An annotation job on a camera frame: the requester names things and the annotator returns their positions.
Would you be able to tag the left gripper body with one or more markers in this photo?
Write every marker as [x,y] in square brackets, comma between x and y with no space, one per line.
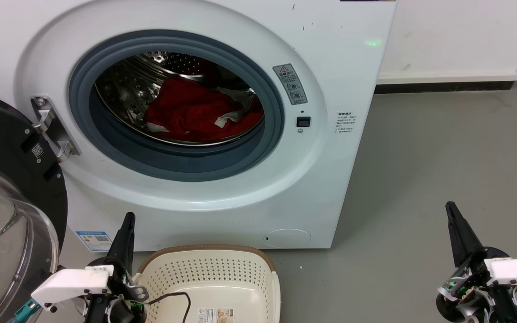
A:
[121,309]

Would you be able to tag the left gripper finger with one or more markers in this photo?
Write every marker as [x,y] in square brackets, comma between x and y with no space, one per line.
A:
[129,244]
[118,246]

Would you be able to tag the white and black baseboard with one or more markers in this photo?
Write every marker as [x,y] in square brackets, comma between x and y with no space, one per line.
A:
[442,78]

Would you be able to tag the steel washing machine drum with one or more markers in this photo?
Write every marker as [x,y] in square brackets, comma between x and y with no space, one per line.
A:
[124,85]

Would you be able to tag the small printed text label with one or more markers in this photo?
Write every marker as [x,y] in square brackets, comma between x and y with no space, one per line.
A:
[345,122]

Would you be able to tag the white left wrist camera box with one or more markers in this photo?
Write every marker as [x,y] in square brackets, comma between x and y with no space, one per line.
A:
[72,283]

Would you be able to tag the small QR code sticker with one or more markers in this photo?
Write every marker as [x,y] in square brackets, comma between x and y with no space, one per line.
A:
[38,150]

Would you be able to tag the cream plastic laundry basket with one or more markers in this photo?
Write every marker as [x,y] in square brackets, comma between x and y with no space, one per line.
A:
[222,269]

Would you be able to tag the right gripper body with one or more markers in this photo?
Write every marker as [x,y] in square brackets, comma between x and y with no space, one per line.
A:
[474,291]

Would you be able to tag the black door latch socket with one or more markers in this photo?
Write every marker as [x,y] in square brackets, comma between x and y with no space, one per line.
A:
[303,121]

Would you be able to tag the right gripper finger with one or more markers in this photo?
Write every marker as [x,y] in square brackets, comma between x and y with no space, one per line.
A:
[458,237]
[470,240]

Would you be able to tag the white front-load washing machine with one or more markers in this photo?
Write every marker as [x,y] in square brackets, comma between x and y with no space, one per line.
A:
[330,179]

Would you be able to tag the grey warning sticker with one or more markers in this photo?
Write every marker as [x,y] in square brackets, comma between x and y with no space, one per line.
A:
[289,83]

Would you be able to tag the round white filter cover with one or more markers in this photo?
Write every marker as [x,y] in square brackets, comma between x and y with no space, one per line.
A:
[287,238]

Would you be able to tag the blue energy label sticker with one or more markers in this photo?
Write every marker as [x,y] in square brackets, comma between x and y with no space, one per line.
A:
[94,241]

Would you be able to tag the red garment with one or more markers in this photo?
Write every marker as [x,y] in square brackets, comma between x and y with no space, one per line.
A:
[186,112]

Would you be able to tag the metal door hinge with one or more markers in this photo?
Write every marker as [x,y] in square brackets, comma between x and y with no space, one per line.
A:
[50,121]

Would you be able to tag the grey rubber door gasket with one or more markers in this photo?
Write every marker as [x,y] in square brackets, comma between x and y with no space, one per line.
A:
[173,163]

